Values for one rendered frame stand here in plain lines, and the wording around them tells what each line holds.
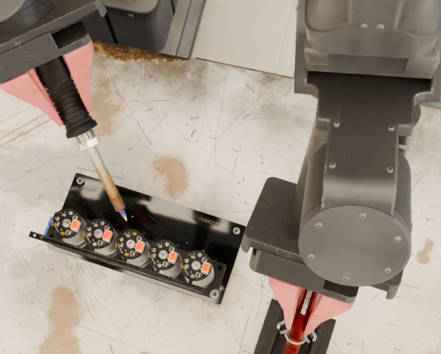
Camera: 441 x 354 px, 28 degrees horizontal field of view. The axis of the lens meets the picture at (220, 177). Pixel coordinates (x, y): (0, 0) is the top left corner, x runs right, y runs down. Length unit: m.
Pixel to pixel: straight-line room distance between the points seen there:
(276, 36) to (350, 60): 0.92
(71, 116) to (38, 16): 0.10
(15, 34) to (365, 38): 0.25
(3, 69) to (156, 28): 0.69
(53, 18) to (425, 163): 0.37
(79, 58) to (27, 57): 0.04
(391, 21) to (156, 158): 0.45
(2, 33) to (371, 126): 0.25
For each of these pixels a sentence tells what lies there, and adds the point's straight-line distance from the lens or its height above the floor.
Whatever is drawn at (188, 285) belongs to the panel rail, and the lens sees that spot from 0.71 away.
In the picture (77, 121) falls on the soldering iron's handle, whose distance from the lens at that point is 0.65.
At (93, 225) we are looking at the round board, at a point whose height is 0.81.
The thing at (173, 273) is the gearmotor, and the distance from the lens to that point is 0.73.
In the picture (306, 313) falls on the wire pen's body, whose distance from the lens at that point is 0.63.
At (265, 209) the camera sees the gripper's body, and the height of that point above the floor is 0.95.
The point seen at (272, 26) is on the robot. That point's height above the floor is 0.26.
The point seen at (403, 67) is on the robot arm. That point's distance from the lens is 0.47.
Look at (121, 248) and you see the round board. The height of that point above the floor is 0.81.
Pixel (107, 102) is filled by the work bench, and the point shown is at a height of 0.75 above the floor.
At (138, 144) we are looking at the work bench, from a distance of 0.80.
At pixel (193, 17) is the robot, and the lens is 1.36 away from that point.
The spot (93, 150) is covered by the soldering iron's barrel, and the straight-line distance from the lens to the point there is 0.66.
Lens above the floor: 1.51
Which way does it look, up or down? 74 degrees down
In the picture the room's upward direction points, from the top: 9 degrees counter-clockwise
